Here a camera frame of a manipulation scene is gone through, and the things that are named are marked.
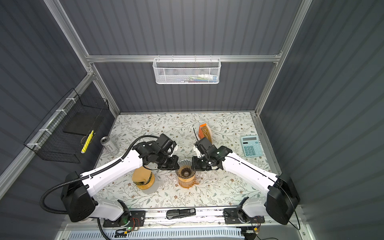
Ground orange glass pitcher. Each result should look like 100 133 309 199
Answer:
178 176 200 189

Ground yellow marker pen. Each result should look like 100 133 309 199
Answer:
81 130 95 154

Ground silver cylinder can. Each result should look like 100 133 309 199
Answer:
100 136 119 155

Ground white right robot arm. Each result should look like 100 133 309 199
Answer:
192 138 300 225

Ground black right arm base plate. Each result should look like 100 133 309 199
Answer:
223 208 265 225

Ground black wire basket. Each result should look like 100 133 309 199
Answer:
24 91 111 164

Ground light blue calculator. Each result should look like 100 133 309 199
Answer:
241 136 263 158

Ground black corrugated cable conduit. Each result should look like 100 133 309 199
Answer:
39 134 160 240

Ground pens in white basket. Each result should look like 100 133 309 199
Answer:
175 74 219 84

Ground white wire basket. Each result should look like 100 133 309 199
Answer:
153 58 222 85

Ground orange coffee filter box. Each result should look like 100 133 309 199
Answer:
198 124 213 144

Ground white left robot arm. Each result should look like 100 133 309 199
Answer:
61 134 179 225

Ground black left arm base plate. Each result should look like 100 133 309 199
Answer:
103 211 146 229

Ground black stapler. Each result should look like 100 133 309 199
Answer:
166 208 196 220

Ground grey glass dripper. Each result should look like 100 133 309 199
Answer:
176 160 196 179

